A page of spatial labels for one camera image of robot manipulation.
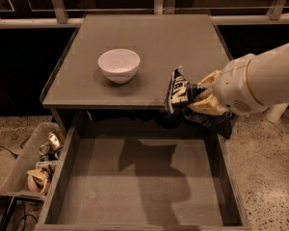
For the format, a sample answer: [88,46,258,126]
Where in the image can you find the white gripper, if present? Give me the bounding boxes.
[188,54,268,116]

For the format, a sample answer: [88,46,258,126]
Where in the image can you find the crushed can upper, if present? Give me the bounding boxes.
[48,132,62,151]

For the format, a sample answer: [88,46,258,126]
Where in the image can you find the crushed green can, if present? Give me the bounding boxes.
[39,142,51,156]

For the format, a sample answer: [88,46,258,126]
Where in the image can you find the blue chip bag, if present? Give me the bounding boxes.
[164,67,232,139]

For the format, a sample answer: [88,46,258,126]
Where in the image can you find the white plastic bottle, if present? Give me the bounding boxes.
[36,160,58,171]

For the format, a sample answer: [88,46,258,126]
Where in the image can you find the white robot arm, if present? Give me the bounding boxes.
[188,43,289,116]

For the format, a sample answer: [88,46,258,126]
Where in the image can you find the cream crumpled packaging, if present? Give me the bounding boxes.
[27,168,50,194]

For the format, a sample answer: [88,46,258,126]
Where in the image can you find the open grey top drawer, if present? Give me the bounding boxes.
[35,123,251,231]

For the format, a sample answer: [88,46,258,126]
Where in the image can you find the grey cabinet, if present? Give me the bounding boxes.
[40,14,232,134]

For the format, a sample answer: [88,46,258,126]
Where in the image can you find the white bowl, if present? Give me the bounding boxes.
[97,49,141,84]

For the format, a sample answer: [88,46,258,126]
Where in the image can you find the black cable on floor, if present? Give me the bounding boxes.
[0,134,33,160]

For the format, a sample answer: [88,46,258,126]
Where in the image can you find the metal railing frame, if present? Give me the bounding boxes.
[0,0,289,28]

